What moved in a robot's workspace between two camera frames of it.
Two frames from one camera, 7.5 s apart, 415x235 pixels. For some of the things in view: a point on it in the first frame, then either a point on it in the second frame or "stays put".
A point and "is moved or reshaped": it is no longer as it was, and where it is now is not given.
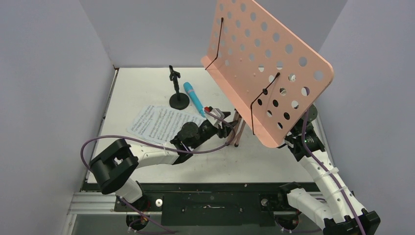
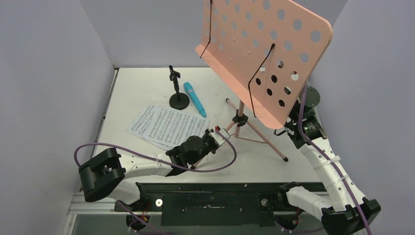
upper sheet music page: (165, 123) stays put
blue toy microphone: (195, 98) stays put
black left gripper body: (206, 133) to (208, 147)
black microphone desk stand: (177, 101) stays put
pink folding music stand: (271, 75) is moved or reshaped
